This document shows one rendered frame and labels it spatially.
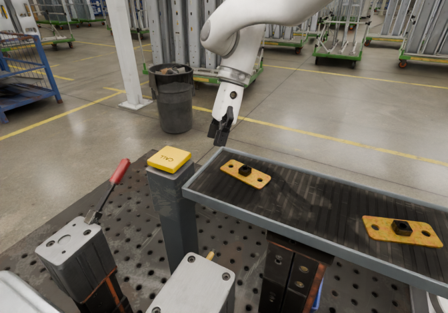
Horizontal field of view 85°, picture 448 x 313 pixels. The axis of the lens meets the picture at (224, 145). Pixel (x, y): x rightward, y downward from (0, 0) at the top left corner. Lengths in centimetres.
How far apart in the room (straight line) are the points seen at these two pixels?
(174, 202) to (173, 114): 238
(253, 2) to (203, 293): 50
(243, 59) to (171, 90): 210
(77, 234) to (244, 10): 52
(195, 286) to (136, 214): 71
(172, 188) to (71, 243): 19
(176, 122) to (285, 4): 243
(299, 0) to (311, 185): 34
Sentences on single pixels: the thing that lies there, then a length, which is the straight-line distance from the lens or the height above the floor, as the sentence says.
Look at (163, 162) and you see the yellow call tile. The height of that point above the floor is 116.
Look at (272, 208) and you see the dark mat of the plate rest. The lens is 37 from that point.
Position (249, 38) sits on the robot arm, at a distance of 64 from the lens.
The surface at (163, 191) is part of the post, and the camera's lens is 49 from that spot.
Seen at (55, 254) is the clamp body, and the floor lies 106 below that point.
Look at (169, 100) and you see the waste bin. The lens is 276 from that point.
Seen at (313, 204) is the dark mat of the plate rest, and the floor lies 116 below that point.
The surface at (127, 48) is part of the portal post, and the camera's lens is 368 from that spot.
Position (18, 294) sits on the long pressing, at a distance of 58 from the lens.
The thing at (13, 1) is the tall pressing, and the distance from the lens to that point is 873.
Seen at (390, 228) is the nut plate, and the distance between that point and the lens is 40.
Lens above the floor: 142
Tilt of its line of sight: 32 degrees down
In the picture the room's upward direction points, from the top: straight up
